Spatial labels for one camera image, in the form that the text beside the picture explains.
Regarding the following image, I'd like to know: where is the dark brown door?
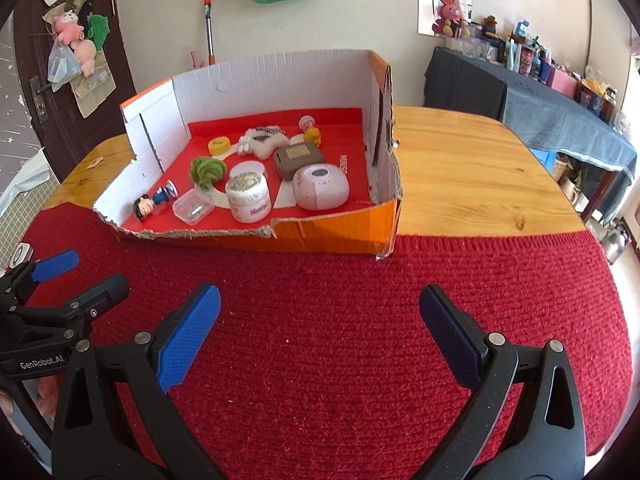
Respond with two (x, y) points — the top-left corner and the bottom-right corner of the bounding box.
(10, 0), (138, 183)

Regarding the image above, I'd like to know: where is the person's left hand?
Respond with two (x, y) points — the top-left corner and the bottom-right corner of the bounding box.
(36, 377), (60, 413)

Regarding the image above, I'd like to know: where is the small clear plastic box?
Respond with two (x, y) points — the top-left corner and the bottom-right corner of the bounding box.
(172, 189), (216, 225)

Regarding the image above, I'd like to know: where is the white round jar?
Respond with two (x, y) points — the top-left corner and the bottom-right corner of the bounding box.
(225, 172), (273, 224)

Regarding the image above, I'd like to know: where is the green grid cutting mat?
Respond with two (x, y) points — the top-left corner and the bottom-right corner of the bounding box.
(0, 175), (56, 271)

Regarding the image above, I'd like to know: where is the clear plastic bag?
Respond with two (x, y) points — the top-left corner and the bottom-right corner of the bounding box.
(46, 42), (81, 93)

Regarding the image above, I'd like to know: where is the star patterned grey curtain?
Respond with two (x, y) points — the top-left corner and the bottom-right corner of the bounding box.
(0, 25), (36, 196)

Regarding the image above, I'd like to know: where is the pink box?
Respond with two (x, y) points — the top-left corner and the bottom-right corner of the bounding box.
(552, 67), (581, 101)

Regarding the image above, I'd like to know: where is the orange cardboard box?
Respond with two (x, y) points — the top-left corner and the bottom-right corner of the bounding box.
(92, 49), (403, 261)

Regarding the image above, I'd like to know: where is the black haired doll figurine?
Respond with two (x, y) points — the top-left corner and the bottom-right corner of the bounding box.
(132, 182), (178, 223)

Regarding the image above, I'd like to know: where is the side table with dark cloth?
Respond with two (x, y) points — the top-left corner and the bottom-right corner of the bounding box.
(424, 46), (638, 226)

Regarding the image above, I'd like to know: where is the row of bottles and cups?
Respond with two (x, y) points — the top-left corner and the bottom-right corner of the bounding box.
(445, 15), (631, 136)

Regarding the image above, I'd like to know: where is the white plastic sheet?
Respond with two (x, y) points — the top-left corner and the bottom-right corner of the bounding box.
(0, 152), (51, 211)

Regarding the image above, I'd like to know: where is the pale pink plush toy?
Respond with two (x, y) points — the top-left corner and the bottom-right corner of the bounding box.
(70, 40), (98, 77)

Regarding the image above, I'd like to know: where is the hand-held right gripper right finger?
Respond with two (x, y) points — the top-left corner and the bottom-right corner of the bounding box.
(415, 284), (586, 480)

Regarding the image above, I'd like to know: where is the white round compact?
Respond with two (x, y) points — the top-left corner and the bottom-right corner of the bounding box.
(234, 160), (268, 181)

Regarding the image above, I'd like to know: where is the white plush toy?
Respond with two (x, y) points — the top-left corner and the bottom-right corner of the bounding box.
(236, 125), (290, 158)

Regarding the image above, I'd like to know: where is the grey square case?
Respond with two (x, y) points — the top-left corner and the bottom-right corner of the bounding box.
(274, 142), (326, 181)

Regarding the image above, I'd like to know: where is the small white device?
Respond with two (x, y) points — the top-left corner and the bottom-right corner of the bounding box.
(10, 244), (35, 270)

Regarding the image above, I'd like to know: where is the pink rabbit plush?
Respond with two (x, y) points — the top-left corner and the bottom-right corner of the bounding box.
(431, 0), (463, 36)

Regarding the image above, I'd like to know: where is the pink white round device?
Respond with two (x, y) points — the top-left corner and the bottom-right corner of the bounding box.
(292, 162), (351, 211)

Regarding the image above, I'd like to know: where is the beige hanging organizer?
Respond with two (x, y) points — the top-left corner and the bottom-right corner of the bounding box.
(70, 50), (118, 118)

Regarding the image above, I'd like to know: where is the broom handle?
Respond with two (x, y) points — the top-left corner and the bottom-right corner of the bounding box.
(201, 0), (217, 67)

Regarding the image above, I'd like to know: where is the green knitted plush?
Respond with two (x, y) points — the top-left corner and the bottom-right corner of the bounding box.
(189, 156), (228, 191)

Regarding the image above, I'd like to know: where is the red knitted mat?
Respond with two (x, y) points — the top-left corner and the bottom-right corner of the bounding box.
(0, 205), (633, 480)

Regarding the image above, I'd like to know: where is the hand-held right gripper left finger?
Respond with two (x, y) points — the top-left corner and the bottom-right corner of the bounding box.
(51, 282), (223, 480)

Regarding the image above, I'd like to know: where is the green plush toy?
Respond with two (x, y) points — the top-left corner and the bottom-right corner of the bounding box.
(86, 14), (111, 51)

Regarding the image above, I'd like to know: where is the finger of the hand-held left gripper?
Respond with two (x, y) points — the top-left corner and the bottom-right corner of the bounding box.
(0, 274), (130, 348)
(0, 250), (80, 311)

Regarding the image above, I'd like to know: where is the metal door handle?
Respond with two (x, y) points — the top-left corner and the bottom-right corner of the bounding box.
(28, 76), (53, 123)

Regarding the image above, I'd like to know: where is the metal kettle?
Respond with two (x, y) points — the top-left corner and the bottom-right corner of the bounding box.
(602, 225), (628, 263)

